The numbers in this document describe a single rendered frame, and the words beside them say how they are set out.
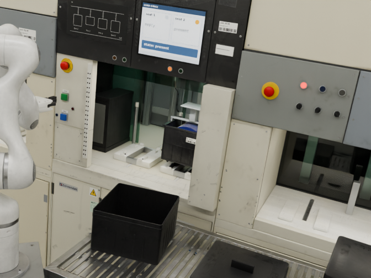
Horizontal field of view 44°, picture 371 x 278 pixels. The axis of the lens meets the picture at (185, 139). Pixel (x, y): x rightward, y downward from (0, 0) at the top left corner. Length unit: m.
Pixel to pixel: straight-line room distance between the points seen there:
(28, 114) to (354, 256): 1.28
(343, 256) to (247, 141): 0.60
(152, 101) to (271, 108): 1.35
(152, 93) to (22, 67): 1.55
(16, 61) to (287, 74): 0.96
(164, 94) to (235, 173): 1.18
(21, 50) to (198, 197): 0.94
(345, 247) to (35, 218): 1.62
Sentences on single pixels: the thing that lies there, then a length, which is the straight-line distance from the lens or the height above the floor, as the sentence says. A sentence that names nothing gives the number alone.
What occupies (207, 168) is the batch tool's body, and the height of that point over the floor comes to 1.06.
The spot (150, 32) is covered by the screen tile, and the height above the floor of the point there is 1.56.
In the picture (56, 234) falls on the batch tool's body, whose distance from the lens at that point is 2.55.
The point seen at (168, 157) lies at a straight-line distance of 2.26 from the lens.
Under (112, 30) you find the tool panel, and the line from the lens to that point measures 2.06.
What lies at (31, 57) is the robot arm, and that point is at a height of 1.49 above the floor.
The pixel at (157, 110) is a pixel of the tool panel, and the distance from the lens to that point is 3.01.
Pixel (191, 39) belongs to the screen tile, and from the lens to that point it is 1.89.
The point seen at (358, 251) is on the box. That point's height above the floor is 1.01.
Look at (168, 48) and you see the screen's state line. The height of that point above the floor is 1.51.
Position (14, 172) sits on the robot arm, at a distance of 1.54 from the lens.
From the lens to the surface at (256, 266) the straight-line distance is 1.70.
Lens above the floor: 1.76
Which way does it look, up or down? 18 degrees down
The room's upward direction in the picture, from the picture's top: 7 degrees clockwise
